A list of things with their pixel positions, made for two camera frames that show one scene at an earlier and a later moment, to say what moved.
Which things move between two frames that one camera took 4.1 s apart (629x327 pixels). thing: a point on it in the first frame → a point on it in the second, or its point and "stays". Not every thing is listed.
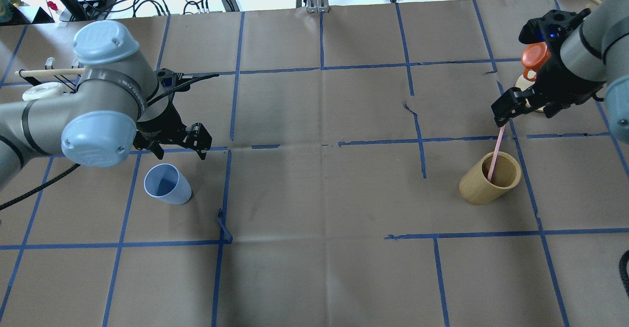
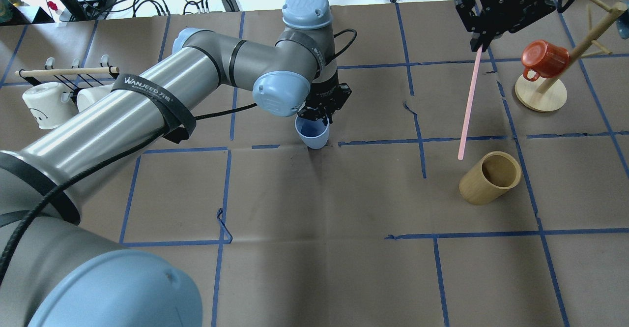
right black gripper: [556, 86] → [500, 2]
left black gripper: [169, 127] → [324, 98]
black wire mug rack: [69, 77] stays
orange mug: [533, 55] stays
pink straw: [496, 154] → [470, 103]
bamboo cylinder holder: [474, 186] stays
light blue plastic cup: [164, 182] → [314, 133]
